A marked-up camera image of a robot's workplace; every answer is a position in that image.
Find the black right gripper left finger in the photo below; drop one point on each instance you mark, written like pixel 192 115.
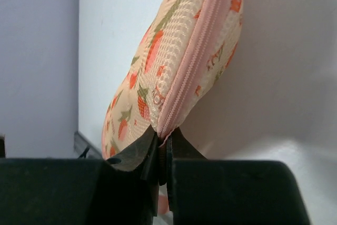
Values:
pixel 120 190

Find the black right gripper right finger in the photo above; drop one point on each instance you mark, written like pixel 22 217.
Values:
pixel 205 191

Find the pink floral mesh laundry bag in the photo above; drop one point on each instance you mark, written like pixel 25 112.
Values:
pixel 183 53

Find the aluminium rail frame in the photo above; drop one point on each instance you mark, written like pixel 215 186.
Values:
pixel 84 148

